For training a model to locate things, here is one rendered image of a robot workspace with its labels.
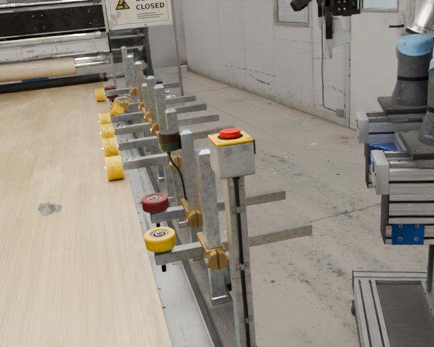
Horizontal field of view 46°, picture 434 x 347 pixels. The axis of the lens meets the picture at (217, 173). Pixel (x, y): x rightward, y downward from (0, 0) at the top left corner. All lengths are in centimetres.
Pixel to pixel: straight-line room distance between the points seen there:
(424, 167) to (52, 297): 100
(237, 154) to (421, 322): 142
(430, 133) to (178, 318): 86
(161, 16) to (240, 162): 308
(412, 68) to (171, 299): 113
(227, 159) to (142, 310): 35
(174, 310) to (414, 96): 110
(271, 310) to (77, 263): 147
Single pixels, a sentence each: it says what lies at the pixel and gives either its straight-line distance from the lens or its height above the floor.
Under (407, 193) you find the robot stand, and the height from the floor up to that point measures 91.
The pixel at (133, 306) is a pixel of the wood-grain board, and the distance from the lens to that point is 106.
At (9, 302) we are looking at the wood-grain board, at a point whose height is 90.
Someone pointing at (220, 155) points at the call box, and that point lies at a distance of 91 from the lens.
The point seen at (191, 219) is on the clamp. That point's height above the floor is 85.
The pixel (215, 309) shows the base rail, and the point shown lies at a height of 70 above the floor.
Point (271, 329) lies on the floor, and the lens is 245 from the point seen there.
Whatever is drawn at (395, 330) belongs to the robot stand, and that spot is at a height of 21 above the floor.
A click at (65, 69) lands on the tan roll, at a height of 103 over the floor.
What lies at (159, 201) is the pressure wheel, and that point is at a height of 91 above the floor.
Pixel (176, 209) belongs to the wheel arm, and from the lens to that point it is 156.
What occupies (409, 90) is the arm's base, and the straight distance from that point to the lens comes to 194.
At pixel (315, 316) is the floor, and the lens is 253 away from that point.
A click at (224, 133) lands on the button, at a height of 123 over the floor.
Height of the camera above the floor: 148
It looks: 20 degrees down
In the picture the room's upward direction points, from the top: 5 degrees counter-clockwise
